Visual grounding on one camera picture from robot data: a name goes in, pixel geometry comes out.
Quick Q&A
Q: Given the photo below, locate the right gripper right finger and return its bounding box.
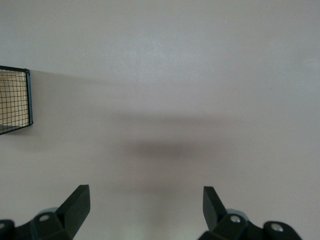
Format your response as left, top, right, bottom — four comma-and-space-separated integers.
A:
199, 186, 251, 240

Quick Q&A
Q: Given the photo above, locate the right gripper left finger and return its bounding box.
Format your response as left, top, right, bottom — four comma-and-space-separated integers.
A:
29, 184, 91, 240

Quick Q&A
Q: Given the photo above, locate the black wire mesh basket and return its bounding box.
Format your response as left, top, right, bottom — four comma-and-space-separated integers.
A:
0, 65, 34, 136

